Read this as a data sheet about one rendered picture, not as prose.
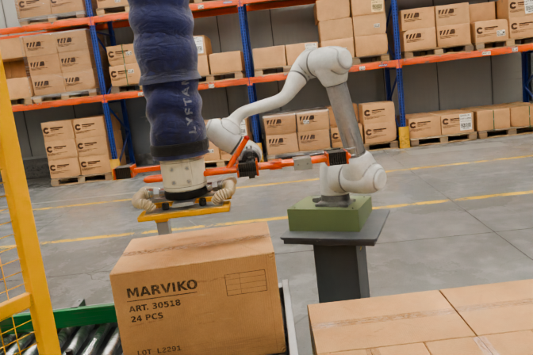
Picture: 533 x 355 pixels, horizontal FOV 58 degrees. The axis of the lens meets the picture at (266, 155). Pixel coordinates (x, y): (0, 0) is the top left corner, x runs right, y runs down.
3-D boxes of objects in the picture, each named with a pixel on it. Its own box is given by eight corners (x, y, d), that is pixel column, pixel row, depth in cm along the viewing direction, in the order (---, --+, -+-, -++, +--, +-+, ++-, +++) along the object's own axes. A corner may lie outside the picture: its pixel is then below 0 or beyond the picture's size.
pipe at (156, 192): (136, 211, 179) (134, 196, 178) (151, 196, 204) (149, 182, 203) (228, 200, 179) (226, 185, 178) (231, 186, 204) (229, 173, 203)
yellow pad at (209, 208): (137, 223, 177) (135, 209, 177) (143, 215, 187) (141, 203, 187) (229, 211, 178) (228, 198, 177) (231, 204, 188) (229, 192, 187)
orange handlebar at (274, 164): (115, 189, 187) (113, 180, 186) (134, 173, 217) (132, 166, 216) (353, 161, 188) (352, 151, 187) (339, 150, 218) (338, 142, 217)
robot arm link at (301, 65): (282, 70, 240) (301, 66, 229) (299, 43, 247) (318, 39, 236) (297, 87, 247) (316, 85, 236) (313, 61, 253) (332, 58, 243)
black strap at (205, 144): (145, 159, 177) (143, 148, 176) (157, 150, 200) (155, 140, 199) (206, 152, 177) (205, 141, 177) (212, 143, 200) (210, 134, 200)
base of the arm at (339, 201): (318, 200, 277) (318, 190, 277) (356, 200, 268) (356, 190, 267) (307, 206, 261) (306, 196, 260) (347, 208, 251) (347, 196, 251)
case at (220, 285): (126, 375, 180) (109, 274, 174) (146, 322, 219) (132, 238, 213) (286, 352, 183) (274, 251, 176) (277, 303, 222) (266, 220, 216)
